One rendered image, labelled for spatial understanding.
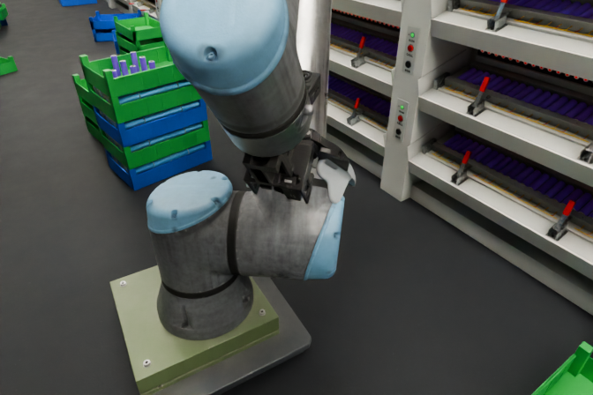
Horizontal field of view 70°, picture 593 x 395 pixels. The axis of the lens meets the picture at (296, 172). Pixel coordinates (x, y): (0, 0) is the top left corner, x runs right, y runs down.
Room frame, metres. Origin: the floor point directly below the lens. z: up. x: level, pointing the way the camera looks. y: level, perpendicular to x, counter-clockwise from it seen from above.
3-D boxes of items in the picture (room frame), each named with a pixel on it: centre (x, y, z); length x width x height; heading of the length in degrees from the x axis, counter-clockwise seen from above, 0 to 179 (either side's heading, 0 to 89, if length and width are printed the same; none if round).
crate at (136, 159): (1.31, 0.48, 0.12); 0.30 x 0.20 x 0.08; 133
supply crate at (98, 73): (1.31, 0.48, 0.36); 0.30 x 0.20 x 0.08; 133
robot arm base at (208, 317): (0.59, 0.18, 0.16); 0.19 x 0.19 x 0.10
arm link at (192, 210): (0.60, 0.18, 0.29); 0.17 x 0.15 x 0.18; 84
